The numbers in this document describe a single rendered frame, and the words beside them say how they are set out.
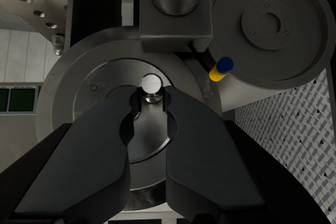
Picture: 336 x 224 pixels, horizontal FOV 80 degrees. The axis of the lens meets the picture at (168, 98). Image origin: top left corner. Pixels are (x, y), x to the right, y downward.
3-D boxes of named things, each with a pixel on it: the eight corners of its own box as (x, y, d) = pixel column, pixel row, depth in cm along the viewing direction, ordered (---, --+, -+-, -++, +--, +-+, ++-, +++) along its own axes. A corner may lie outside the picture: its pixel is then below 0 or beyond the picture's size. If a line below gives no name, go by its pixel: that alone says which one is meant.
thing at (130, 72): (53, 86, 14) (148, 39, 15) (66, 92, 16) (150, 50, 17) (100, 185, 13) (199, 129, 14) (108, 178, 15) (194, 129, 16)
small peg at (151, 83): (161, 70, 12) (165, 94, 11) (161, 82, 14) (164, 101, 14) (137, 73, 12) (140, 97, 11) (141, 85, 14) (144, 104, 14)
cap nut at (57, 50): (64, 35, 49) (62, 52, 48) (70, 41, 52) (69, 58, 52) (48, 35, 49) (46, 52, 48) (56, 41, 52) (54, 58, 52)
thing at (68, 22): (80, -110, 21) (69, 56, 18) (122, 16, 44) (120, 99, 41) (76, -111, 21) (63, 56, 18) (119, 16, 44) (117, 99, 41)
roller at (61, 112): (208, 46, 16) (199, 197, 14) (179, 99, 42) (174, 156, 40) (65, 31, 16) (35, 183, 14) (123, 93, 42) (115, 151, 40)
